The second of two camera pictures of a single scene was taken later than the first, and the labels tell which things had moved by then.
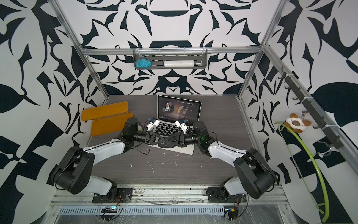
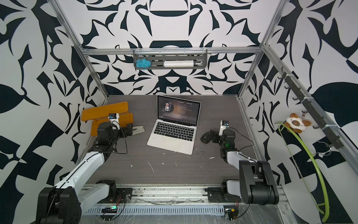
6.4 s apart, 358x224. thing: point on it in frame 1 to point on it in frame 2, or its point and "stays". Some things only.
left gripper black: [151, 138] to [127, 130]
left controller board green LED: [109, 209] stays
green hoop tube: [327, 210] stays
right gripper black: [175, 136] to [214, 134]
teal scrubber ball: [143, 63] stays
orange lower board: [111, 123] stays
